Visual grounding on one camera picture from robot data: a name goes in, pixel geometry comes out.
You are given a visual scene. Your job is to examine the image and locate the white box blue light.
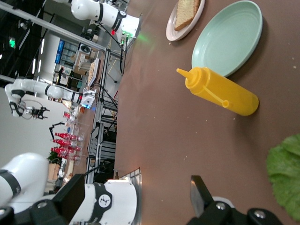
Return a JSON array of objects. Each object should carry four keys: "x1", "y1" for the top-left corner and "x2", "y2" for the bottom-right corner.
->
[{"x1": 79, "y1": 95, "x2": 96, "y2": 110}]

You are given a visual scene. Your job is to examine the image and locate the mint green plate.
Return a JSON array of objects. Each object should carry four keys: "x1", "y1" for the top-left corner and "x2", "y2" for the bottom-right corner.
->
[{"x1": 191, "y1": 0, "x2": 263, "y2": 77}]

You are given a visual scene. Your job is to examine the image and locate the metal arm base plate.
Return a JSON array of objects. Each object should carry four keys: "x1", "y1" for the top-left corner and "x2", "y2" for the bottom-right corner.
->
[
  {"x1": 117, "y1": 166, "x2": 143, "y2": 225},
  {"x1": 126, "y1": 13, "x2": 143, "y2": 45}
]

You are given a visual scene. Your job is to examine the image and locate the aluminium frame rack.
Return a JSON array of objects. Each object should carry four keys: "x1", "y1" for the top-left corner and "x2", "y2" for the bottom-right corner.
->
[{"x1": 85, "y1": 44, "x2": 125, "y2": 186}]

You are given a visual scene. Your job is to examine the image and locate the yellow mustard squeeze bottle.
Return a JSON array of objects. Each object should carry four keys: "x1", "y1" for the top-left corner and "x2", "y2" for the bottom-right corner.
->
[{"x1": 176, "y1": 67, "x2": 260, "y2": 117}]

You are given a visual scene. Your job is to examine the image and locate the beige plate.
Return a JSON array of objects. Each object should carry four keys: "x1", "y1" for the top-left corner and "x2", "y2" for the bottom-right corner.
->
[{"x1": 165, "y1": 0, "x2": 206, "y2": 42}]

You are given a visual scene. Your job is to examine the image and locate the green plant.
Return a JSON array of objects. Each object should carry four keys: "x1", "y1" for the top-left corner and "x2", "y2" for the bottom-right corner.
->
[{"x1": 47, "y1": 151, "x2": 62, "y2": 163}]

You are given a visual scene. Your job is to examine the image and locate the silver diagonal beam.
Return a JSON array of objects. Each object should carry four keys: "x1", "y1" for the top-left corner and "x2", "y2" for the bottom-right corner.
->
[{"x1": 0, "y1": 3, "x2": 107, "y2": 51}]

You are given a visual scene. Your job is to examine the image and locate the green lettuce leaf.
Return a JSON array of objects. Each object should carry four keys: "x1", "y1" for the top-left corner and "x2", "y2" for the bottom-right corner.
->
[{"x1": 266, "y1": 134, "x2": 300, "y2": 222}]

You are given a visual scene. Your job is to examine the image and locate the clear rack red bottles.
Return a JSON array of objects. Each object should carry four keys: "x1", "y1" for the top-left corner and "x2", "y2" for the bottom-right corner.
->
[{"x1": 50, "y1": 131, "x2": 85, "y2": 165}]

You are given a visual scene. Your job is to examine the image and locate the brown bread slice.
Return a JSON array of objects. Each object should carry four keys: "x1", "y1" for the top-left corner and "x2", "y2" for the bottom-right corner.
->
[{"x1": 174, "y1": 0, "x2": 202, "y2": 31}]

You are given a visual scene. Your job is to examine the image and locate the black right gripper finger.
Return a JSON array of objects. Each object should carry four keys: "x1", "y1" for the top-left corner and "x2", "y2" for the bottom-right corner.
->
[
  {"x1": 0, "y1": 173, "x2": 86, "y2": 225},
  {"x1": 187, "y1": 175, "x2": 285, "y2": 225}
]

